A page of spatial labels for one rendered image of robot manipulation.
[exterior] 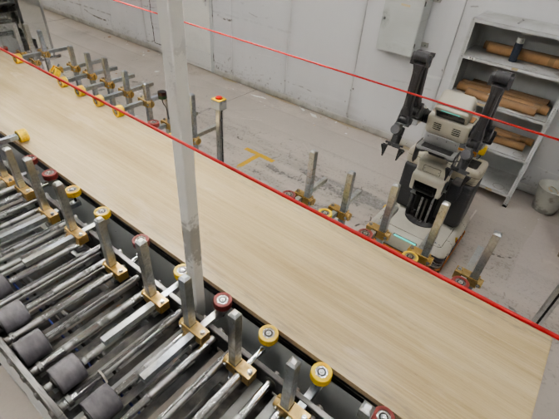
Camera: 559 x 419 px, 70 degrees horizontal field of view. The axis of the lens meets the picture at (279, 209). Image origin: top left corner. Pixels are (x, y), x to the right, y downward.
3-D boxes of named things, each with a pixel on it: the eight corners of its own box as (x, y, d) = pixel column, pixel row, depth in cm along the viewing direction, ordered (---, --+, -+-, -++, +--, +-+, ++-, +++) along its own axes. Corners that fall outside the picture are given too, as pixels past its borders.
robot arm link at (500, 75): (521, 66, 205) (502, 61, 209) (513, 77, 198) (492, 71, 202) (491, 138, 237) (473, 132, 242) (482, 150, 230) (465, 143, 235)
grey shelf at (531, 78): (434, 157, 460) (487, 10, 364) (516, 188, 419) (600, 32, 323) (418, 172, 431) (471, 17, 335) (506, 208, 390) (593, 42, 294)
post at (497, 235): (458, 297, 210) (495, 229, 180) (465, 301, 208) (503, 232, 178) (457, 301, 207) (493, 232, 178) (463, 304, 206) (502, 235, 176)
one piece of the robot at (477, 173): (401, 199, 360) (428, 113, 309) (461, 226, 336) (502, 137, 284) (384, 216, 339) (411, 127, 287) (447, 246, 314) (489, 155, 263)
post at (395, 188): (374, 249, 231) (395, 180, 201) (380, 252, 229) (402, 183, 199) (372, 252, 228) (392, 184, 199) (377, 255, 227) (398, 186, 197)
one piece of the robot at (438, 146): (417, 155, 280) (426, 127, 266) (456, 170, 267) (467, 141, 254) (408, 164, 270) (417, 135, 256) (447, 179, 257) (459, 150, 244)
